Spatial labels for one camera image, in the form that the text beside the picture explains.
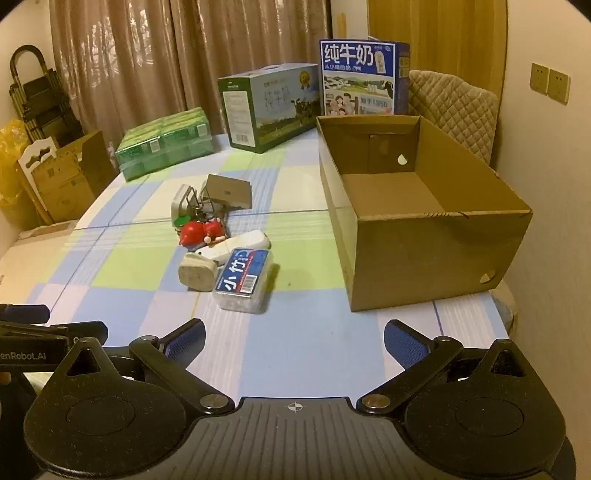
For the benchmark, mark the wooden door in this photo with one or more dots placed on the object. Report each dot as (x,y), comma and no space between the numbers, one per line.
(438,32)

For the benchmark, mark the checked tablecloth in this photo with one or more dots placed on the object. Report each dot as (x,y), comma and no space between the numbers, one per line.
(138,277)

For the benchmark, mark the quilted beige chair cover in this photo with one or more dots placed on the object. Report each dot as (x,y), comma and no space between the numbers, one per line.
(457,106)

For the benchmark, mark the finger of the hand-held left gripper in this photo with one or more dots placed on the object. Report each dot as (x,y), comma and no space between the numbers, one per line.
(23,314)
(78,333)

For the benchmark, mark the white tube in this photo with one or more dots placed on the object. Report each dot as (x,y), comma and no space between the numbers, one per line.
(244,242)

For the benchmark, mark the white plug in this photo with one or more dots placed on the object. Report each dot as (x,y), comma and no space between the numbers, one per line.
(196,273)

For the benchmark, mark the beige wall socket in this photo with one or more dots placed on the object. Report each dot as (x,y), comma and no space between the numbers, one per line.
(558,85)
(539,77)

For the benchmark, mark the clear toothpick box blue label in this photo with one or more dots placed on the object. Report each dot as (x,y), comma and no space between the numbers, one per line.
(244,281)

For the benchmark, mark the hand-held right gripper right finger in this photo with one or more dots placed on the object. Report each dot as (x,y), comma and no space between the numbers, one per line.
(404,345)

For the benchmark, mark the black folding hand cart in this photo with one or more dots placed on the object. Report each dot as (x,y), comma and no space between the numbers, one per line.
(41,97)

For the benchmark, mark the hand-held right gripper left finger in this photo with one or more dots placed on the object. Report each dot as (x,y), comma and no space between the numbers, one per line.
(187,344)

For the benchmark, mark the green drink carton pack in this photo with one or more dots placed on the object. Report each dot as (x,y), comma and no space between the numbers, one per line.
(161,143)

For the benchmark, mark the pale cardboard carton with cut-out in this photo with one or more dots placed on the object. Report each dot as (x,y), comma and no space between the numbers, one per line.
(51,184)

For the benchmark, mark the green milk carton case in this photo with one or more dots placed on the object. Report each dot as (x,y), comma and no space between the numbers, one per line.
(268,106)

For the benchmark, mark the brown cardboard carton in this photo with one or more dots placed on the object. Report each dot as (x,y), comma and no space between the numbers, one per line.
(97,161)

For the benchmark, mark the blue milk carton case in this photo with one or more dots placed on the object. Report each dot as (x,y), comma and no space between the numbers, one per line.
(360,78)

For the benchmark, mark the brown curtain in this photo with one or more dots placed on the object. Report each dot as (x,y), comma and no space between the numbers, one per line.
(138,55)

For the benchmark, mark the brown cardboard box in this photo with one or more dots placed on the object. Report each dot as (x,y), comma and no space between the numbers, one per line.
(429,249)

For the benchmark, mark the white power adapter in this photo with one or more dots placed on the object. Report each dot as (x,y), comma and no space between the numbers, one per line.
(181,203)

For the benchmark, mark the small square cardboard box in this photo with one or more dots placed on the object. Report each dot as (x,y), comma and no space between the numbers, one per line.
(228,189)

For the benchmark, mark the yellow plastic bag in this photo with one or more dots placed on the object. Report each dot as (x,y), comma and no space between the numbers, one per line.
(9,152)

